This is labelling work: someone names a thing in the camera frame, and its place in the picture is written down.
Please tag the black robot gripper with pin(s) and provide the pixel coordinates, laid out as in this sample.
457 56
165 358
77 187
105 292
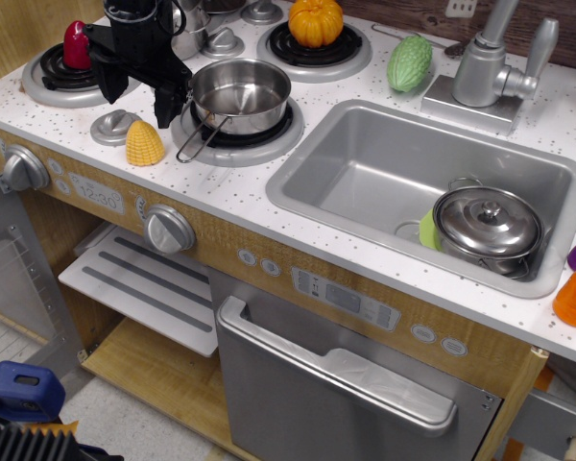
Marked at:
137 44

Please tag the silver stove top knob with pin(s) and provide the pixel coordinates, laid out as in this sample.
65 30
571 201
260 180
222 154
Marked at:
112 128

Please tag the silver stove knob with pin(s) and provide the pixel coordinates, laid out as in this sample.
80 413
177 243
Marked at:
112 128
262 12
223 44

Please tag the yellow toy corn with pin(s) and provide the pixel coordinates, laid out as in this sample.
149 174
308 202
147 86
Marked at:
144 146

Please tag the silver centre stove knob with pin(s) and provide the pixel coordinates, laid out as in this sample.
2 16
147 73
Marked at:
223 44

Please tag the front left stove burner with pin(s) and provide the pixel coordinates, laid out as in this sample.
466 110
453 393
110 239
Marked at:
49 81

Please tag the stove burner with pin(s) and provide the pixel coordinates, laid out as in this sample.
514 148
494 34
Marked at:
346 56
236 150
49 81

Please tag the small steel frying pan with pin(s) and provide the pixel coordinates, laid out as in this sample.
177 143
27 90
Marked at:
237 97

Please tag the front right stove burner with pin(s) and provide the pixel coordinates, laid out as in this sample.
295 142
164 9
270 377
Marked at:
236 150

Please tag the back right stove burner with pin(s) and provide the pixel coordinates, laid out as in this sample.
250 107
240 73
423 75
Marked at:
346 56

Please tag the silver back stove knob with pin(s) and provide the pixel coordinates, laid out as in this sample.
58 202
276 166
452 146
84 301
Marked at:
262 12

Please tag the steel kettle pot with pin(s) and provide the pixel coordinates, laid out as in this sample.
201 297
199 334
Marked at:
192 20

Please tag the red toy pepper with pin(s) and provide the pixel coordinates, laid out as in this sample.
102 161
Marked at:
75 44

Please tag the digital clock panel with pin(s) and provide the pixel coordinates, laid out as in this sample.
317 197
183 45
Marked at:
97 193

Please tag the right silver oven dial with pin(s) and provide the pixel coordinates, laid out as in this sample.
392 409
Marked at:
166 231

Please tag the silver oven dial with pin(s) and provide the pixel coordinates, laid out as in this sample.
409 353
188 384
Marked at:
23 170
166 231

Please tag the left silver oven dial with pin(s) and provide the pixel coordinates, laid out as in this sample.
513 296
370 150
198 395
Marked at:
23 170

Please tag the orange toy pumpkin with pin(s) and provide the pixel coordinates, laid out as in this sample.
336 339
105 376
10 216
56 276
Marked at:
315 23

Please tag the white oven shelf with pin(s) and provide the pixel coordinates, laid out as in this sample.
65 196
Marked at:
169 294

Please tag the grey toy sink basin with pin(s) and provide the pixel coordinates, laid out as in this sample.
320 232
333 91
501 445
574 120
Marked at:
374 172

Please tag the open oven door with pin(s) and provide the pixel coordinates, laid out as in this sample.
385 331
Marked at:
35 324

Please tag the green toy bitter gourd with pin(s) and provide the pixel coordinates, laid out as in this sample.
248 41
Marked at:
409 63

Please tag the dishwasher control panel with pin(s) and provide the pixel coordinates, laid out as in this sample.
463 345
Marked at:
341 297

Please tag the green sponge cloth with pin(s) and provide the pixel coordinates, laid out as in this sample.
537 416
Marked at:
428 232

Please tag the blue clamp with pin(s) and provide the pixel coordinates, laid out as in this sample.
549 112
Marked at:
29 394

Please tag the grey dishwasher door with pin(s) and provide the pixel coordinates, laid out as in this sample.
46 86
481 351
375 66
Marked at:
300 387

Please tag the silver toy faucet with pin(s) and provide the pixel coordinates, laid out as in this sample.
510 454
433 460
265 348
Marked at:
486 93

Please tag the steel pot with lid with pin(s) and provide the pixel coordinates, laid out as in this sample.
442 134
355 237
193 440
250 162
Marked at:
488 227

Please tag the white wall outlet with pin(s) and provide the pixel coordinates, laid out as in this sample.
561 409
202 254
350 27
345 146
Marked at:
460 8

